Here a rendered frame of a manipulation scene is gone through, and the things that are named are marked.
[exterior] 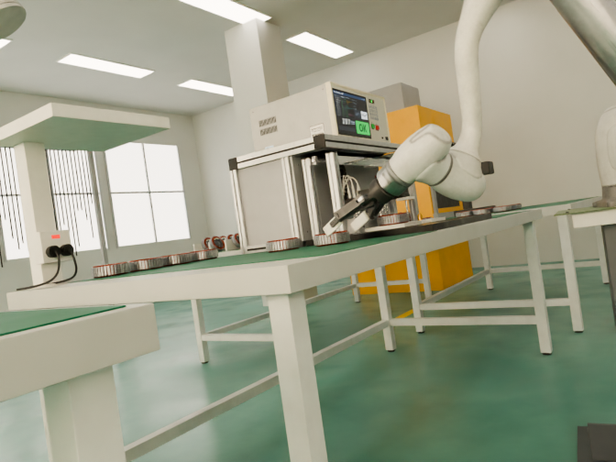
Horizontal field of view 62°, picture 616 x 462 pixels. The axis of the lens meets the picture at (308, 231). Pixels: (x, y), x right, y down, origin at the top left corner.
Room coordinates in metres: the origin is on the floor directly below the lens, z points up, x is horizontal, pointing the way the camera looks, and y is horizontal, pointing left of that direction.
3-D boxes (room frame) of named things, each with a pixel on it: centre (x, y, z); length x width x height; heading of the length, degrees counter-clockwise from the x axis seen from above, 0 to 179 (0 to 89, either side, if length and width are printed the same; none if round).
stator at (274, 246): (1.67, 0.09, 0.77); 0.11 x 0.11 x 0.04
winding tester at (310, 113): (2.13, -0.12, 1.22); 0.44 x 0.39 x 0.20; 145
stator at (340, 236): (1.57, -0.07, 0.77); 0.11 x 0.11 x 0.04
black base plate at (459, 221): (1.94, -0.36, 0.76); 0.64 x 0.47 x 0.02; 145
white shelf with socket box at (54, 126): (1.52, 0.62, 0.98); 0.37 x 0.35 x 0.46; 145
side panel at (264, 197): (1.89, 0.14, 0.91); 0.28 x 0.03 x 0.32; 55
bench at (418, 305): (3.99, -1.57, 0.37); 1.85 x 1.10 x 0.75; 145
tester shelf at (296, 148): (2.11, -0.11, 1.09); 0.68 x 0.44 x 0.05; 145
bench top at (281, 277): (2.07, -0.17, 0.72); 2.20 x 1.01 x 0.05; 145
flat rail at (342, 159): (1.99, -0.29, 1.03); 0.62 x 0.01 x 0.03; 145
